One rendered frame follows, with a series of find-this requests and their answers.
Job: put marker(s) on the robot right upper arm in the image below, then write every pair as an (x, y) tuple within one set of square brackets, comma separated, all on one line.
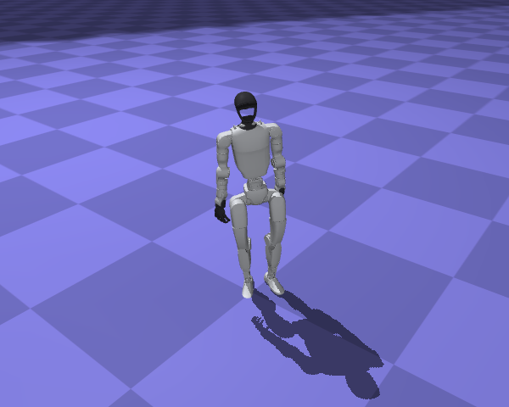
[(223, 141)]

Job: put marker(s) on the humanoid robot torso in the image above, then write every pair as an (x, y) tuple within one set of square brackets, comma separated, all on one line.
[(251, 152)]

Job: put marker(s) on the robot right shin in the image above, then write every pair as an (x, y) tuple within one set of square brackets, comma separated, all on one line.
[(245, 262)]

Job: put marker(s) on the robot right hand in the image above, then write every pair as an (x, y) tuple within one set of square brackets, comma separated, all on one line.
[(220, 212)]

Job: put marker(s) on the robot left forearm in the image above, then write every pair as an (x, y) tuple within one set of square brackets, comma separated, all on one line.
[(280, 178)]

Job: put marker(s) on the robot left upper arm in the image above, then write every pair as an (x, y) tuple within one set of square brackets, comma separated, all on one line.
[(275, 132)]

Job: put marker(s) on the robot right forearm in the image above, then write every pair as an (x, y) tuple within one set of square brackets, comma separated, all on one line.
[(221, 189)]

